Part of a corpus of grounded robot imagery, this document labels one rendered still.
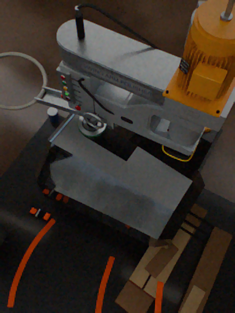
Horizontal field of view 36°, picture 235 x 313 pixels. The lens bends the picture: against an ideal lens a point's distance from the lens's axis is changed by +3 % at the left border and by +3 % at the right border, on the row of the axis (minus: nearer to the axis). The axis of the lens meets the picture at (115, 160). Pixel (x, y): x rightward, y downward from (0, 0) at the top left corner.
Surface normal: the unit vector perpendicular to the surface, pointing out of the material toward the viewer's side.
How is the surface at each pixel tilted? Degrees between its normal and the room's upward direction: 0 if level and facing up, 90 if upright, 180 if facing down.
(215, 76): 0
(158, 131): 0
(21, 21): 0
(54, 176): 45
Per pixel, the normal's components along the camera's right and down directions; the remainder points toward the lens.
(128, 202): -0.36, 0.25
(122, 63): 0.00, -0.42
